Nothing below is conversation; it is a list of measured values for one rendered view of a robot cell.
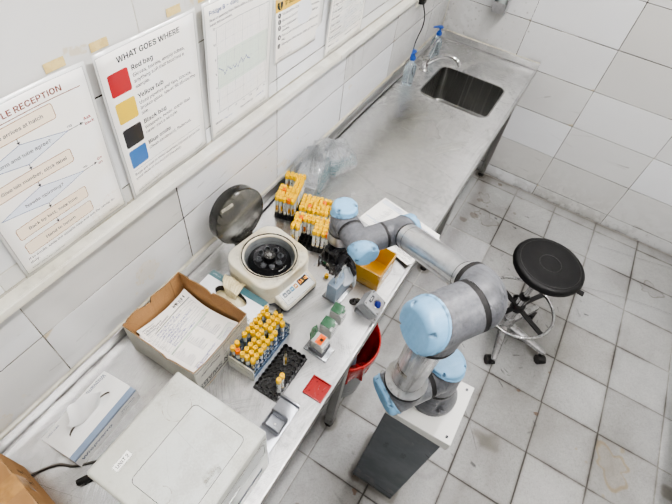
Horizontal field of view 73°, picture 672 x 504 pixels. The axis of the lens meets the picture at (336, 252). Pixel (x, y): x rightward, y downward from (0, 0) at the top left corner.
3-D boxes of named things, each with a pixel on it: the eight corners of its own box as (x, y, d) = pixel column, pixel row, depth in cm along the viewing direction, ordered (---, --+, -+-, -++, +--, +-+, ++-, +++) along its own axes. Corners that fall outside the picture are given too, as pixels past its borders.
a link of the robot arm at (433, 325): (430, 403, 131) (500, 316, 86) (385, 424, 126) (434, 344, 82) (410, 366, 137) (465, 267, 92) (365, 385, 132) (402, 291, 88)
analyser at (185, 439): (201, 566, 113) (181, 554, 89) (121, 500, 120) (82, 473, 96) (275, 455, 130) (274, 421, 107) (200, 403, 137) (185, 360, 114)
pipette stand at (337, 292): (337, 307, 163) (340, 291, 156) (321, 296, 166) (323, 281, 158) (352, 289, 169) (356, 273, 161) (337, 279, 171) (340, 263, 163)
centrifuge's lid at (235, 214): (211, 207, 143) (194, 197, 147) (225, 261, 161) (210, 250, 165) (260, 175, 155) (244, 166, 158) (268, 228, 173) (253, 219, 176)
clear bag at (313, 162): (318, 205, 194) (321, 172, 180) (280, 194, 196) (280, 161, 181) (335, 168, 210) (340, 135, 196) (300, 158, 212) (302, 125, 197)
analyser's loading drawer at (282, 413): (258, 471, 125) (257, 466, 121) (239, 457, 127) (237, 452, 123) (299, 409, 137) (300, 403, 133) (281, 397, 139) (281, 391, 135)
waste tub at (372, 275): (376, 293, 169) (380, 277, 161) (345, 275, 172) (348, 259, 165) (392, 269, 177) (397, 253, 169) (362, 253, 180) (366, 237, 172)
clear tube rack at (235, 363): (253, 381, 143) (252, 372, 138) (228, 365, 146) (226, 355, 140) (290, 333, 155) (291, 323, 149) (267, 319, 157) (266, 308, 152)
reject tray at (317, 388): (320, 404, 141) (320, 403, 140) (302, 392, 143) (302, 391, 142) (331, 386, 145) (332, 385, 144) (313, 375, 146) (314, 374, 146)
